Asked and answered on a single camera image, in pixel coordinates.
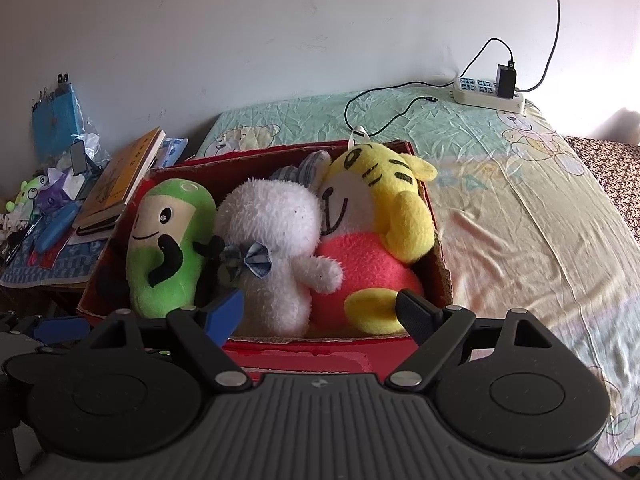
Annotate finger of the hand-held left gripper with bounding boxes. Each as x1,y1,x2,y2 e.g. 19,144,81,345
0,310,94,357

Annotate green bean plush toy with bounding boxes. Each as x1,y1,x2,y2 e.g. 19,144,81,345
125,178,227,319

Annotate clear plastic bag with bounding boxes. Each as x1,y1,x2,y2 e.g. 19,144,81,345
47,131,110,197

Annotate grey power cable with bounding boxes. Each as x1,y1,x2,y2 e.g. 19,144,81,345
520,0,562,94

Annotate black charging cable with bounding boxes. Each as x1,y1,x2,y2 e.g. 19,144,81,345
345,37,517,139

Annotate yellow tiger plush toy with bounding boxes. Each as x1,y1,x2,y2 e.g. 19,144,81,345
310,127,439,337

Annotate yellow book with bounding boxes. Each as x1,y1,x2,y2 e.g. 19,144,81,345
80,127,167,217

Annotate blue plastic-wrapped package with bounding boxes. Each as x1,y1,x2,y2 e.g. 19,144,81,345
31,73,87,162

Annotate pastel bear print bed sheet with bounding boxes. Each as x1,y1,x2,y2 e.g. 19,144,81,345
192,82,640,467

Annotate black notebook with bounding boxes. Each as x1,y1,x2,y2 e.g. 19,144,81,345
74,210,126,237

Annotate grey striped cloth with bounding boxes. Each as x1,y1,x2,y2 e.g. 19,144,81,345
270,150,332,194

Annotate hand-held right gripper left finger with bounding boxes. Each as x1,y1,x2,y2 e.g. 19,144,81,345
82,290,254,392

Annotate white power strip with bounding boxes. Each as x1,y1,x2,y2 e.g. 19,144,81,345
452,76,526,114

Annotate white plush toy blue bow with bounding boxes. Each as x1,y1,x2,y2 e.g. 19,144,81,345
215,176,344,339

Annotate red cardboard box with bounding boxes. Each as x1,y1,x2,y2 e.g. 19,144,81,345
77,139,456,377

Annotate purple toy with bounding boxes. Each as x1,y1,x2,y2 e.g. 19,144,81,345
34,169,77,212

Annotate blue pencil case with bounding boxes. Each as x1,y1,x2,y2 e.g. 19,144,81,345
31,200,84,254

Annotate black charger plug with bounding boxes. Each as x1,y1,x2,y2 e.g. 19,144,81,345
495,61,519,100

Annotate blue printed packet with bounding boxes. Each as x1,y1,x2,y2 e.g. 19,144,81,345
159,137,190,167

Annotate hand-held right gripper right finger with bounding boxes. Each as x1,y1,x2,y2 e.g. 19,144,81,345
385,288,557,391

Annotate blue checked cloth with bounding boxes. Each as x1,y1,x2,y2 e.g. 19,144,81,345
0,232,110,289

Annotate patterned brown pillow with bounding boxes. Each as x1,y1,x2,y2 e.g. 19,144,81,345
564,135,640,242

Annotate small green frog toy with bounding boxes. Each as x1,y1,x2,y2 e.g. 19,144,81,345
5,175,47,212

